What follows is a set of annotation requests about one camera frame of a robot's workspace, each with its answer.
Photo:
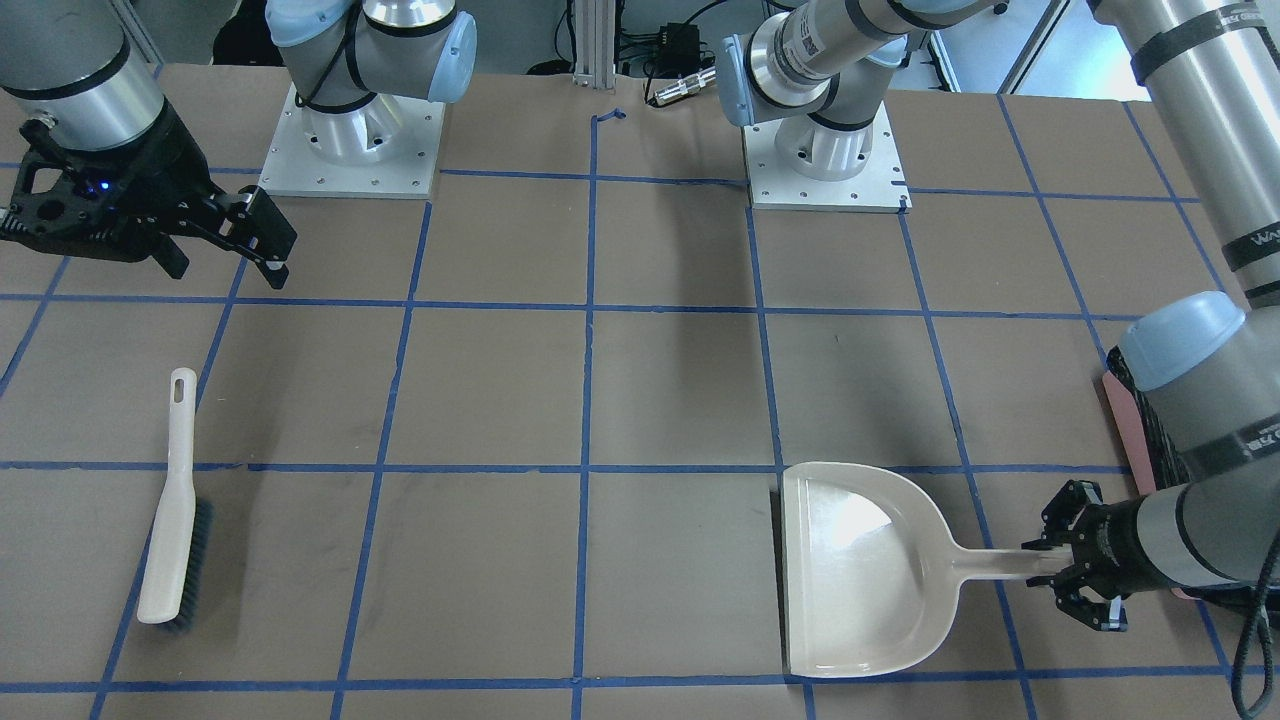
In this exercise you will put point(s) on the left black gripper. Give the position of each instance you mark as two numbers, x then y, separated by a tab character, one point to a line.
1113	539

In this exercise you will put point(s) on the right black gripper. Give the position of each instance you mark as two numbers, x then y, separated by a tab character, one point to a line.
172	160

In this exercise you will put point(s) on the beige plastic dustpan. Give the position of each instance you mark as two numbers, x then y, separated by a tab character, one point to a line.
872	573

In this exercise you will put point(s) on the beige hand brush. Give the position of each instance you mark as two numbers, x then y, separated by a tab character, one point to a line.
180	531

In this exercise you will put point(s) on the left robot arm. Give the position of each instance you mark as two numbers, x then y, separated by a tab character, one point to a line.
1210	68

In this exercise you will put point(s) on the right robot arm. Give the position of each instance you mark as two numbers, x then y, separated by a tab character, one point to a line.
72	63

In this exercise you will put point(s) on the pink bin with black bag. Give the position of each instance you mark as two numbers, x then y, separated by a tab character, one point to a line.
1135	420

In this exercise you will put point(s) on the black power adapter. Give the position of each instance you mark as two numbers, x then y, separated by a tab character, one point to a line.
679	49

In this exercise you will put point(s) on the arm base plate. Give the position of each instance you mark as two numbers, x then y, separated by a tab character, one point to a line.
797	165
388	149

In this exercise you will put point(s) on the aluminium frame post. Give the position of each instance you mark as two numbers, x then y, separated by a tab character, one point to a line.
594	39

